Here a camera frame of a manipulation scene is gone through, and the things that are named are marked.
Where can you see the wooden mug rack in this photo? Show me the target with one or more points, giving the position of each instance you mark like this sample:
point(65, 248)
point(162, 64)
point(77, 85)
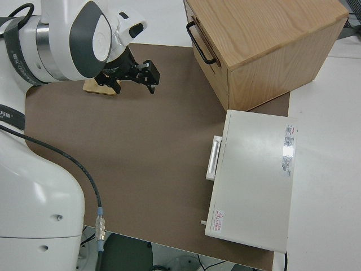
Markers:
point(93, 88)

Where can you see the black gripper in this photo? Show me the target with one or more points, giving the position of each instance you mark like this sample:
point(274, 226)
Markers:
point(127, 70)

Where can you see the wooden box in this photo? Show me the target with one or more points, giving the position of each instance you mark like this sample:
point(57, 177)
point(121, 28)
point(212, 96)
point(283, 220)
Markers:
point(268, 34)

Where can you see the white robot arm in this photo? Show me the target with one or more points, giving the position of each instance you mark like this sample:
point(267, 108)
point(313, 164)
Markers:
point(42, 197)

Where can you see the white toaster oven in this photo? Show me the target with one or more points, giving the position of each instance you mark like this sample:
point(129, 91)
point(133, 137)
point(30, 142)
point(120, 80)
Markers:
point(253, 183)

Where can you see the brown table mat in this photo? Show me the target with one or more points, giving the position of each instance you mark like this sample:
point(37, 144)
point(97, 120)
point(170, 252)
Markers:
point(141, 141)

